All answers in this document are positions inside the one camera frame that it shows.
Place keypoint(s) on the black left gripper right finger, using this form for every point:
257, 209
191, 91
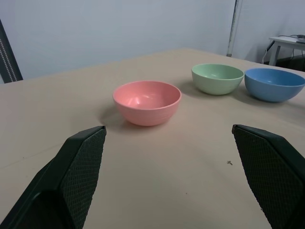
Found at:
269, 171

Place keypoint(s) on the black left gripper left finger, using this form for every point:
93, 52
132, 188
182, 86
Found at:
71, 176

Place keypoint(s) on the blue plastic bowl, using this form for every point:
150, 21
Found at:
274, 85

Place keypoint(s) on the red plastic bowl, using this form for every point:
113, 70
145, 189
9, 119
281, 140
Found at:
147, 102

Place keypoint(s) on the green plastic bowl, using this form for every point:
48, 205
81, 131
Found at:
217, 78

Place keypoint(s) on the white side table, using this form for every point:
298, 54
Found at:
286, 47

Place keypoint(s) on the dark perforated panel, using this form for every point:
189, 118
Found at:
8, 57

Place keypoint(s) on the grey vertical wall pole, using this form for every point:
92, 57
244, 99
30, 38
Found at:
232, 28

